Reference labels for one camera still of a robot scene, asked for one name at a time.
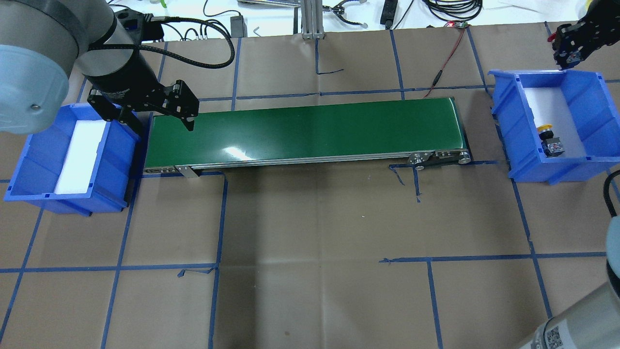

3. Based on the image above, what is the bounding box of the red black conveyor wire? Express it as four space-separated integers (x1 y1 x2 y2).
422 20 470 99

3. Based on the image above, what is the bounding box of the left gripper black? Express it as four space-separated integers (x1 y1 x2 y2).
87 46 199 139

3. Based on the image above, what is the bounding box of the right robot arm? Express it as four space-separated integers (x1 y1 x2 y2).
520 0 620 349

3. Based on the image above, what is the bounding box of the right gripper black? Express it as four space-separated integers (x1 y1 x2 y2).
553 0 620 69

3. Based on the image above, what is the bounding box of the aluminium frame post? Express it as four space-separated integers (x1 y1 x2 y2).
300 0 325 40

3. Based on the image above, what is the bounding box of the blue bin left side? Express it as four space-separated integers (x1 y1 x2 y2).
4 104 140 216

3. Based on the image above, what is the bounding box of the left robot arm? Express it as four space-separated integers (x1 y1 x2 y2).
0 0 199 134

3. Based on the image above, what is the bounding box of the yellow push button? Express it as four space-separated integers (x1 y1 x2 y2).
537 124 565 158

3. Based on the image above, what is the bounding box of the green conveyor belt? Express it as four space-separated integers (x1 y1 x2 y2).
143 97 473 175

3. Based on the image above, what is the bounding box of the blue bin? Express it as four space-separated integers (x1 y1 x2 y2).
4 104 140 216
489 69 620 185

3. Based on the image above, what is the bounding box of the coiled black cable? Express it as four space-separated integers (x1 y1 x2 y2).
421 0 484 22

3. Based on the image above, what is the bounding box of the black power adapter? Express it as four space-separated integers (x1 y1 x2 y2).
230 15 248 38

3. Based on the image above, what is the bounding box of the blue bin right side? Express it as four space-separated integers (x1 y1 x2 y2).
489 69 620 185

